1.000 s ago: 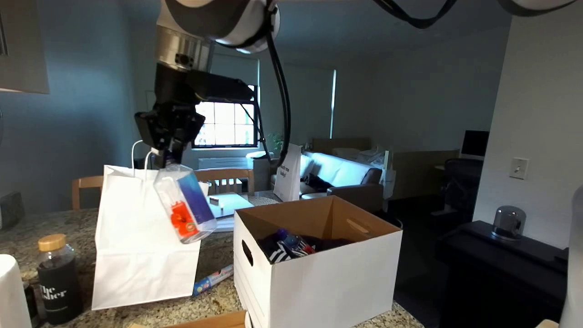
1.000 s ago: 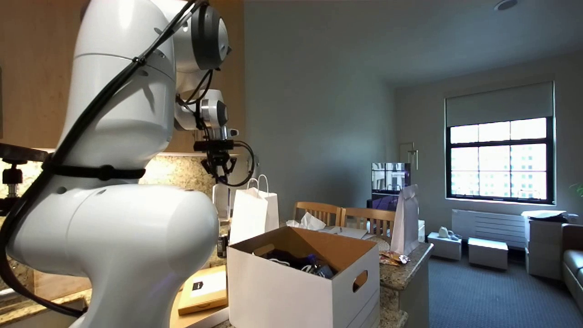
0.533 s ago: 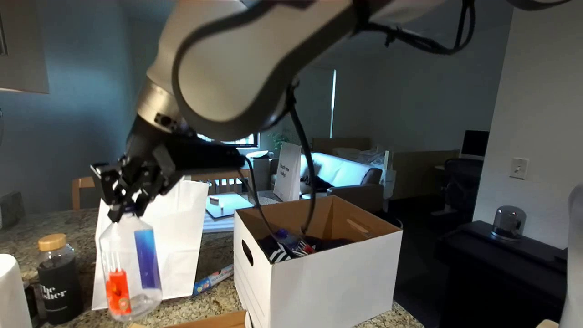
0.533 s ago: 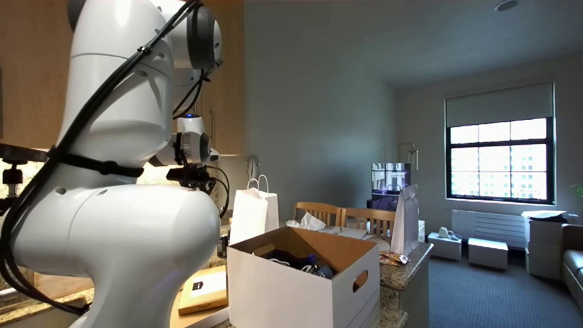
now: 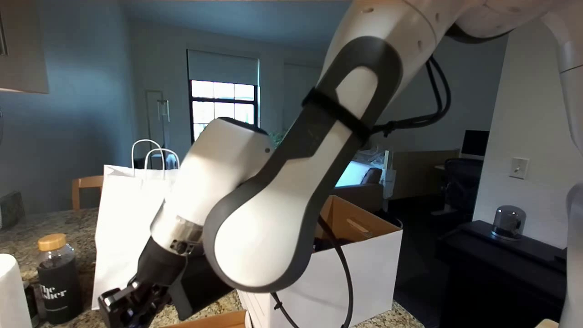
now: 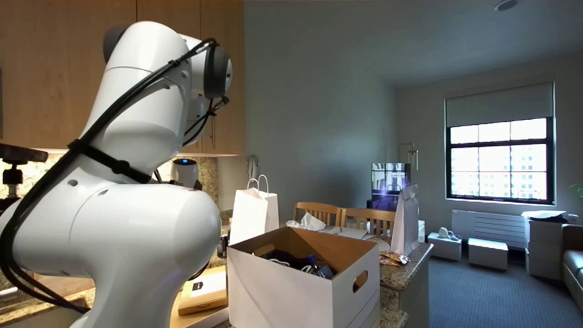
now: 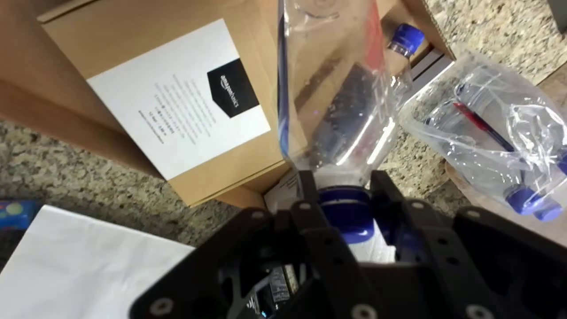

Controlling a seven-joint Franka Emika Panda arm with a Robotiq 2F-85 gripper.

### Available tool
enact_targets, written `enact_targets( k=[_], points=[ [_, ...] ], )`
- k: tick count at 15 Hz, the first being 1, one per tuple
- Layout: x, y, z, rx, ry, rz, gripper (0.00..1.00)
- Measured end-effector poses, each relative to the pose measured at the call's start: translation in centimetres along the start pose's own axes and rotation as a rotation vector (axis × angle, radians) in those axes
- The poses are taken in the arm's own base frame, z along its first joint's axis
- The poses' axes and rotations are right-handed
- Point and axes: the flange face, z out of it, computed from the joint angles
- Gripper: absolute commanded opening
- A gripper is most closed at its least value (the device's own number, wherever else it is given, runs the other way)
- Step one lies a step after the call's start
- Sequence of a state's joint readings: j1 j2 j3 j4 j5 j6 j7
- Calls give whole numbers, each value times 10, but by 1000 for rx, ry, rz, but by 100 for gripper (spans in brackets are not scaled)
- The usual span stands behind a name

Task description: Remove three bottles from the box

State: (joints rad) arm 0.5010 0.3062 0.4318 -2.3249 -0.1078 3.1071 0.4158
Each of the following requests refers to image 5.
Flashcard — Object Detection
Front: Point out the dark desk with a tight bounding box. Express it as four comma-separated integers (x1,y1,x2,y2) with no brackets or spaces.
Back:
431,152,486,214

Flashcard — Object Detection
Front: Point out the wooden chair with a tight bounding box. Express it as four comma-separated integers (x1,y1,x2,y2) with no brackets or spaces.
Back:
71,172,105,211

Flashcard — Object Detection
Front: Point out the dark jar with cork lid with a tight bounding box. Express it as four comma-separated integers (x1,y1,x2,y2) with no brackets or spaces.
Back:
32,232,80,325

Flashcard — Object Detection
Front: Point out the grey roller blind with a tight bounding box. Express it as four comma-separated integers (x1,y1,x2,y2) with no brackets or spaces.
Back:
183,48,262,87

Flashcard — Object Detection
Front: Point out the open laptop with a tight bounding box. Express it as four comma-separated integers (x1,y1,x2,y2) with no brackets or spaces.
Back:
459,127,491,160

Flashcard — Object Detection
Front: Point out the black-framed window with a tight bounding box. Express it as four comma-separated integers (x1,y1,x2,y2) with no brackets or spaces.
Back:
187,78,258,145

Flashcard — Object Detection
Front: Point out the black cabinet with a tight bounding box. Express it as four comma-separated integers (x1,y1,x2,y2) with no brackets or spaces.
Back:
435,218,579,328

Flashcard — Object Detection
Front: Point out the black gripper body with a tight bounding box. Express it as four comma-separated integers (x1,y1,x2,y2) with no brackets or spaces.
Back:
129,236,196,320

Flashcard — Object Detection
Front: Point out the white light switch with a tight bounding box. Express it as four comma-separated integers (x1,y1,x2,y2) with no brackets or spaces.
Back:
508,154,530,181

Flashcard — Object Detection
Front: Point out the glass dome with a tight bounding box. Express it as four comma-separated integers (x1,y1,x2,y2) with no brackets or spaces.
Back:
490,203,528,240

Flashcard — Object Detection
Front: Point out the grey sofa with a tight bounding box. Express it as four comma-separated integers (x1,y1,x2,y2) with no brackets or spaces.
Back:
335,147,389,191

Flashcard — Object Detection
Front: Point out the white paper bag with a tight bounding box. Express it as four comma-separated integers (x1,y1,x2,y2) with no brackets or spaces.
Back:
89,136,191,311

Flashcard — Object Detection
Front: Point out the white cardboard box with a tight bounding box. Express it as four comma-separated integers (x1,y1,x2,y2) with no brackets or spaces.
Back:
236,192,404,328

